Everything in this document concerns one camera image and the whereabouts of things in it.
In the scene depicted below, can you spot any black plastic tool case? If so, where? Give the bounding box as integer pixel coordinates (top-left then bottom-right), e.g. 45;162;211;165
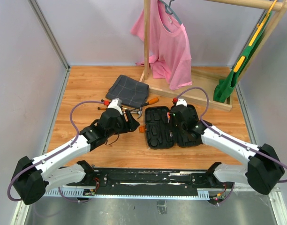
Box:
140;105;202;150

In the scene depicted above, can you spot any orange utility knife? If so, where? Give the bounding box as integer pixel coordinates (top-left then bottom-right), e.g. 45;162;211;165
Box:
167;112;173;137

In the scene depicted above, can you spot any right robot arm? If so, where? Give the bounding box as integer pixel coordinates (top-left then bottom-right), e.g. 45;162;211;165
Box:
169;105;285;195

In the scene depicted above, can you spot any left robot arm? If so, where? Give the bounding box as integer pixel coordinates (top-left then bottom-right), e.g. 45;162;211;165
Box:
8;108;139;205

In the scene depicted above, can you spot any claw hammer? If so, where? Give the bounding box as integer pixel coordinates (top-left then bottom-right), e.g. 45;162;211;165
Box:
122;107;142;119

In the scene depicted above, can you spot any orange black screwdriver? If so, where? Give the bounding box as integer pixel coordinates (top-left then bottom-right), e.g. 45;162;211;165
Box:
139;97;159;110

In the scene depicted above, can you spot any grey folded cloth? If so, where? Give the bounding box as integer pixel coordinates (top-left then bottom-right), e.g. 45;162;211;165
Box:
106;75;149;108

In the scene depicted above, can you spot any wooden clothes rack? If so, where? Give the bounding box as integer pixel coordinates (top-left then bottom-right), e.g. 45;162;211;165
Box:
139;0;287;112

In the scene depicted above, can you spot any green garment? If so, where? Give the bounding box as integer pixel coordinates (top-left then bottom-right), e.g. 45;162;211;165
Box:
213;11;272;103

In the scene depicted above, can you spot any yellow clothes hanger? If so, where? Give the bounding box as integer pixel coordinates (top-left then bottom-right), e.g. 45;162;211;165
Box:
233;0;277;73

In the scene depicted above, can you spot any teal clothes hanger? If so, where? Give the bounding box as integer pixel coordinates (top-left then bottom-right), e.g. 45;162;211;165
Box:
157;0;183;34

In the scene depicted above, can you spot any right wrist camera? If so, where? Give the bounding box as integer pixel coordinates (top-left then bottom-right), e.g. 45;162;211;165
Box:
176;98;188;107

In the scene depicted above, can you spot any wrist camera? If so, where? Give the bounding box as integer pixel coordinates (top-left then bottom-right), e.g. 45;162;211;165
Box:
176;98;188;107
107;98;123;115

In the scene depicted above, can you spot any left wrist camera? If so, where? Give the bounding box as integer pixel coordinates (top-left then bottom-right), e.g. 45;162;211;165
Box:
107;98;123;115

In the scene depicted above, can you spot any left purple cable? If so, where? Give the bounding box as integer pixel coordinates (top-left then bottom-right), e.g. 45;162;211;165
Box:
7;100;106;203

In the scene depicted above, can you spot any purple cable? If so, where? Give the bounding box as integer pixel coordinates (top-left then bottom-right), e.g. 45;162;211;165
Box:
7;100;106;203
177;87;287;207

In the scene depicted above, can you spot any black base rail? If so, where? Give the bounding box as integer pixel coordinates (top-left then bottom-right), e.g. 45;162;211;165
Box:
63;167;235;197

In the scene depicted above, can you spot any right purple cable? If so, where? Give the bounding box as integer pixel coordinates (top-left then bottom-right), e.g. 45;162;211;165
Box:
177;87;287;207

